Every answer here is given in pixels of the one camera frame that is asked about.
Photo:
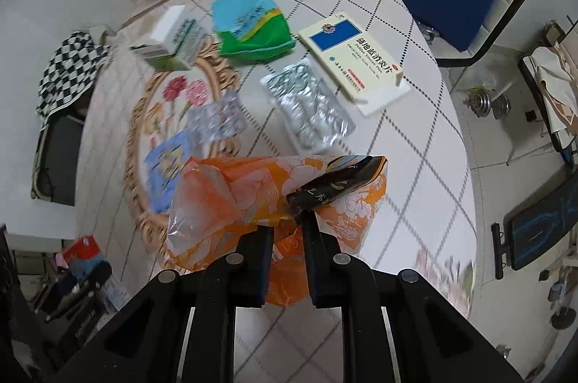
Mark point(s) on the white blue medicine box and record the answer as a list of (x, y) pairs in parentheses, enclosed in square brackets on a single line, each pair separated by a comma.
[(343, 44)]

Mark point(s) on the red blue packet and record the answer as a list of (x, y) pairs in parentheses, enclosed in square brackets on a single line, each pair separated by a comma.
[(81, 250)]

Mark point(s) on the black frame chair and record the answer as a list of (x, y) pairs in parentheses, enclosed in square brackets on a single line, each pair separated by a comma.
[(528, 71)]

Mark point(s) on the floral diamond tablecloth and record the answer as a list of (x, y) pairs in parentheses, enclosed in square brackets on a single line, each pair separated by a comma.
[(406, 166)]

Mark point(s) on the beige tote bag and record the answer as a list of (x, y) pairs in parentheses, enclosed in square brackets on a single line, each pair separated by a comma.
[(557, 85)]

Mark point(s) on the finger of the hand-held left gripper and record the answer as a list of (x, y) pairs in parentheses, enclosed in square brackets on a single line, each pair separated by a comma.
[(86, 279)]

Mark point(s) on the green white medicine box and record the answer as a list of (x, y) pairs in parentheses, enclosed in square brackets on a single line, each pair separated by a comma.
[(178, 35)]

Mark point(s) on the light blue packet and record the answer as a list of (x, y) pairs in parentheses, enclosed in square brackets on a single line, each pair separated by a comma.
[(165, 166)]

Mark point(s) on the silver blister pack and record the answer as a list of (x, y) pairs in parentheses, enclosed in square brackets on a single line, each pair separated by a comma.
[(307, 103)]

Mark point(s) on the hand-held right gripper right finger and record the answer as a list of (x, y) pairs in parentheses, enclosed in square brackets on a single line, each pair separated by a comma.
[(317, 268)]

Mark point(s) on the clear blister pack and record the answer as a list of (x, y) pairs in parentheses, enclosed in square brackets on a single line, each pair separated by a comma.
[(214, 119)]

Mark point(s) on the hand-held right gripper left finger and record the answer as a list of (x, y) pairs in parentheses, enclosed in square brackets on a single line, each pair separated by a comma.
[(259, 268)]

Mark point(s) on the orange floral plastic bag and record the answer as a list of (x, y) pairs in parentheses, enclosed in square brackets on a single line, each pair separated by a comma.
[(216, 202)]

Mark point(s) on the dark grey suitcase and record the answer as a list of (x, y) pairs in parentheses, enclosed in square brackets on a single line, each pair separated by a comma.
[(58, 157)]

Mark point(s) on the chrome dumbbell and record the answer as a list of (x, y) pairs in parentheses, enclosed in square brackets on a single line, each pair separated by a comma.
[(478, 98)]

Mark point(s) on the blue green packet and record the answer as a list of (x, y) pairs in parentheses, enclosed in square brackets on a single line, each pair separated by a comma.
[(248, 31)]

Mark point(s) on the checkered cloth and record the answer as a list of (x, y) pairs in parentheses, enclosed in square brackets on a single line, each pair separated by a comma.
[(67, 67)]

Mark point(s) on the black blue exercise bench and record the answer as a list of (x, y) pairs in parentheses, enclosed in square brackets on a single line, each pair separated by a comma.
[(542, 225)]

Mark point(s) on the black snack wrapper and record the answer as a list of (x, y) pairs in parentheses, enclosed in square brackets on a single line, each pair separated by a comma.
[(334, 184)]

